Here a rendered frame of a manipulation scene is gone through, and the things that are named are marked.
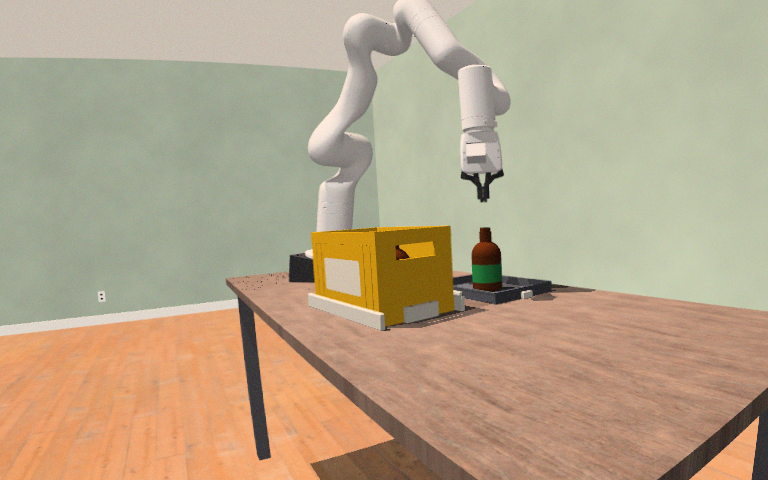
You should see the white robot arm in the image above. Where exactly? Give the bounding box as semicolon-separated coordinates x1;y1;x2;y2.
308;0;511;232

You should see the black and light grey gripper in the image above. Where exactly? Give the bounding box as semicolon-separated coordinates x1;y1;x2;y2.
460;129;504;202

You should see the yellow wooden crate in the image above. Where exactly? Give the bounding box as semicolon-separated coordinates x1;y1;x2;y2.
311;226;454;327

